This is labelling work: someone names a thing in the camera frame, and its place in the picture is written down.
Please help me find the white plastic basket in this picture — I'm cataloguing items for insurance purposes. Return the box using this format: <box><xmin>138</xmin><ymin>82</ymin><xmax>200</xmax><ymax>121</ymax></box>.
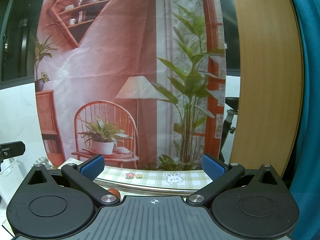
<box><xmin>1</xmin><ymin>158</ymin><xmax>23</xmax><ymax>239</ymax></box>

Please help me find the dark red tomato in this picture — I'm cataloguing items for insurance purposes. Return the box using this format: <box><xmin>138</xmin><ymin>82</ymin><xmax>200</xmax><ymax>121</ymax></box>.
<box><xmin>108</xmin><ymin>188</ymin><xmax>121</xmax><ymax>199</ymax></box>

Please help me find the checkered bunny tablecloth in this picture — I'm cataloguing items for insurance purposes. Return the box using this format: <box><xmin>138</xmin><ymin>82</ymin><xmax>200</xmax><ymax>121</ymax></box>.
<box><xmin>94</xmin><ymin>166</ymin><xmax>212</xmax><ymax>197</ymax></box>

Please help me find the black tripod stand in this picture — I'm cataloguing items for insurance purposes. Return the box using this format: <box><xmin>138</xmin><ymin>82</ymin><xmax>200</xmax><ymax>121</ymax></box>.
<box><xmin>219</xmin><ymin>97</ymin><xmax>239</xmax><ymax>162</ymax></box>

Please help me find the wooden board panel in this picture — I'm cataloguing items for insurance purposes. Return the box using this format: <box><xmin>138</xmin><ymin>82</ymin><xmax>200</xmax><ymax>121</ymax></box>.
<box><xmin>230</xmin><ymin>0</ymin><xmax>303</xmax><ymax>174</ymax></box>

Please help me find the printed room backdrop cloth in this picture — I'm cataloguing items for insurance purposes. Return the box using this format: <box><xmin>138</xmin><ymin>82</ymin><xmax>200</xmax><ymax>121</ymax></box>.
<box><xmin>35</xmin><ymin>0</ymin><xmax>226</xmax><ymax>171</ymax></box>

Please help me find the teal fabric curtain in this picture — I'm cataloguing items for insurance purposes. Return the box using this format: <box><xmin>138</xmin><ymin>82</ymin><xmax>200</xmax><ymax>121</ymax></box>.
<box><xmin>290</xmin><ymin>0</ymin><xmax>319</xmax><ymax>239</ymax></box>

